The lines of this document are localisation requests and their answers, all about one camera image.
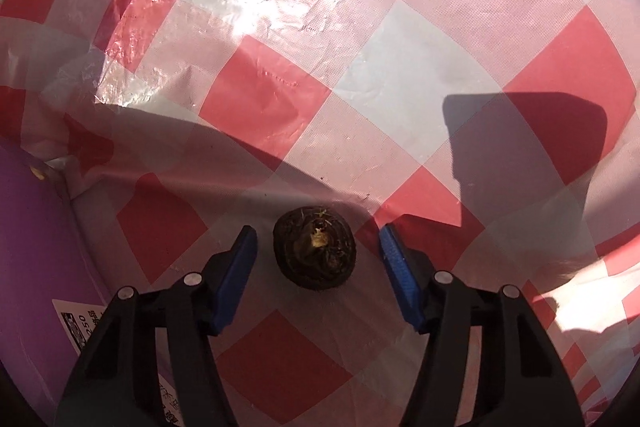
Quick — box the red white checkered tablecloth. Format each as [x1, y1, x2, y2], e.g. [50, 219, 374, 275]
[0, 0, 640, 427]

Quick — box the dark round water chestnut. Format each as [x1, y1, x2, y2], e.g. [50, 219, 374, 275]
[273, 206, 357, 292]

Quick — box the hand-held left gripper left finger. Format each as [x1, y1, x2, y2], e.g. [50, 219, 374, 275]
[55, 225, 258, 427]

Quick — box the purple cardboard box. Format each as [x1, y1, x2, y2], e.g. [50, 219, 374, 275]
[0, 142, 183, 427]

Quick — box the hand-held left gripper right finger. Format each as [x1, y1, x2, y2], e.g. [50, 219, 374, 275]
[378, 224, 586, 427]

